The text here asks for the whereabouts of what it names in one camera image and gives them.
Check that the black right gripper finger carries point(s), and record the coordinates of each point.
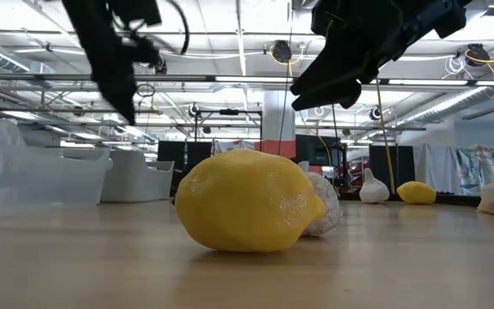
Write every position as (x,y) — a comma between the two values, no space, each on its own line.
(337,73)
(333,98)

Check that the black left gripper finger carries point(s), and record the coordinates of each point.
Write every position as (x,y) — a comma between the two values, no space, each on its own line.
(116,90)

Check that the yellow plastic lemon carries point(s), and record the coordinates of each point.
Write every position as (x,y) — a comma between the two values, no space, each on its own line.
(416,193)
(247,201)

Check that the black monitor screen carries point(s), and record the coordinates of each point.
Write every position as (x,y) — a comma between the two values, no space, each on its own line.
(315,150)

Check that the white column orange band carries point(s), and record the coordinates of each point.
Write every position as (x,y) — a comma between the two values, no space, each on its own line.
(279,124)

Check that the white bowl of strawberries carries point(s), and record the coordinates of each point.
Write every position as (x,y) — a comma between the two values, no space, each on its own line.
(303,166)

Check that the ceiling light strip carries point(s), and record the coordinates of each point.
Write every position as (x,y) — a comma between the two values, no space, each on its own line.
(251,79)
(444,82)

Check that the black partition panel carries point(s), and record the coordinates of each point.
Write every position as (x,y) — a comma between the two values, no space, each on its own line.
(401,167)
(199,156)
(172,161)

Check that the grey plastic bin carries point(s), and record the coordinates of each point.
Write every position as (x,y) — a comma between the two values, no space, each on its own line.
(135,180)

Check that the black metal gantry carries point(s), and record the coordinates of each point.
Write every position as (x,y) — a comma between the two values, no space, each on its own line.
(230,112)

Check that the clear plastic bin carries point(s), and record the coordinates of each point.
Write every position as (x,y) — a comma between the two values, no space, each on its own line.
(37,176)

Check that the white hanging cloth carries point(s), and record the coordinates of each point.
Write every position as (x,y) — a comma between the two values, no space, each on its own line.
(435,167)

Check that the leaf-printed hanging cloth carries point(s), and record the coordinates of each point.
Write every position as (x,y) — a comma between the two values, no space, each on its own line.
(487,163)

